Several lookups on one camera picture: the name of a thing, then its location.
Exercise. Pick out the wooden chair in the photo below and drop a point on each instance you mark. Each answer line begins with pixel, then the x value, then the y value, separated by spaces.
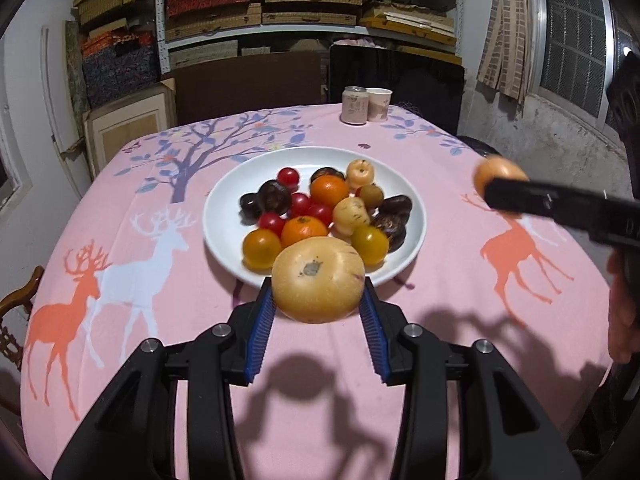
pixel 15 305

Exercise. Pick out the orange patterned box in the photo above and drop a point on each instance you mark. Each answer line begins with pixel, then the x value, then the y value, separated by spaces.
pixel 117 40

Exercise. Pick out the window with metal grille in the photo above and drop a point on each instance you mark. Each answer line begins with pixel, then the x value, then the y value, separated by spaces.
pixel 570 35

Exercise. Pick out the paper cup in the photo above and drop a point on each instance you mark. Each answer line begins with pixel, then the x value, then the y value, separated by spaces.
pixel 379 105

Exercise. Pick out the dark brown lumpy fruit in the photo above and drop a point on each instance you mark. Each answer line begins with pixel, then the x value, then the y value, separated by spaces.
pixel 392 230
pixel 395 205
pixel 325 173

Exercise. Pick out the pink cloth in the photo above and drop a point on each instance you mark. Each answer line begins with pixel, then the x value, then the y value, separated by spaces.
pixel 352 40

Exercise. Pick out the person's right hand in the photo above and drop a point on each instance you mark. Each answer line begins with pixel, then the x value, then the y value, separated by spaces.
pixel 625 310

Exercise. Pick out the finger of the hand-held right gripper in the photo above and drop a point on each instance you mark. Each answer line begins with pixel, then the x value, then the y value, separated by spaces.
pixel 525 197

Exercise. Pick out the beige hanging mat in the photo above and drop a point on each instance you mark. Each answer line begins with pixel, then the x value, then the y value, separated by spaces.
pixel 505 30

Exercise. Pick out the yellow tomato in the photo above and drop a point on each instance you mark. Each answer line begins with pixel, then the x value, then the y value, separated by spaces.
pixel 261 249
pixel 371 244

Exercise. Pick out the stack of woven straw boxes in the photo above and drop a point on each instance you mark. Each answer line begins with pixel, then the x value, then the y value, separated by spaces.
pixel 310 5

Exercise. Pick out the light wooden framed panel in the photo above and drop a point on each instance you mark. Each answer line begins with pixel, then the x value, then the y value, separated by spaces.
pixel 130 125

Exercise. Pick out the white board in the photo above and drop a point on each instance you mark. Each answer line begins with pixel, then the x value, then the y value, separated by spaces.
pixel 52 85

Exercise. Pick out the pink deer print tablecloth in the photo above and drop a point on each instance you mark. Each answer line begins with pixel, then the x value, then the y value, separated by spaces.
pixel 150 185

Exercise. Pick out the white metal shelf rack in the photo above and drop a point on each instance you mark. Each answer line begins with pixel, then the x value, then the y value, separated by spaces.
pixel 161 10

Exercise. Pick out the red cherry tomato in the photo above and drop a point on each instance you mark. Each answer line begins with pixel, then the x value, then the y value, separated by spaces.
pixel 288 176
pixel 320 212
pixel 299 203
pixel 270 221

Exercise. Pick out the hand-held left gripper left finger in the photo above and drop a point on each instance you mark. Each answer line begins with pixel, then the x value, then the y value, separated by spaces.
pixel 260 340

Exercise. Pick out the smooth yellow orange fruit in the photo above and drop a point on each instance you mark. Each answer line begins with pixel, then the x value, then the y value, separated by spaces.
pixel 500 170

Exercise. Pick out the blue patterned box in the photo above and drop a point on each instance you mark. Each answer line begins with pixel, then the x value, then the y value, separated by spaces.
pixel 120 72

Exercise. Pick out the pink drink can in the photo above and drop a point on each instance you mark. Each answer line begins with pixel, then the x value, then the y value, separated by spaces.
pixel 354 106

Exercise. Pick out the brown board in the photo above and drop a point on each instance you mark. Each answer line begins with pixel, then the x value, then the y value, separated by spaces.
pixel 250 87

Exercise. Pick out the black round stool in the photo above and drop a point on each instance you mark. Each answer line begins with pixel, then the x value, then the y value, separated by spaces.
pixel 480 145

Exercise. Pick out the dark purple plum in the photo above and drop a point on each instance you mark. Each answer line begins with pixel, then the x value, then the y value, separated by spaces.
pixel 248 203
pixel 274 197

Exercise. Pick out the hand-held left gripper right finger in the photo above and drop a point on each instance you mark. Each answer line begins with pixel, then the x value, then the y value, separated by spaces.
pixel 372 335

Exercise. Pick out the green marbled board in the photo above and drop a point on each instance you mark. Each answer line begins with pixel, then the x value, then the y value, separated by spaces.
pixel 75 70

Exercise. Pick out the window with white frame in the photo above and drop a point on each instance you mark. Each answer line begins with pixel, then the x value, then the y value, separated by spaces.
pixel 12 175

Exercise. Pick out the white plate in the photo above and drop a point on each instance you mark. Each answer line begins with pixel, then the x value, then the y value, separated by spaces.
pixel 225 220

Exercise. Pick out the orange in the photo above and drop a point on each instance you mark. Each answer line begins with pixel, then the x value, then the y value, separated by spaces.
pixel 303 230
pixel 329 191

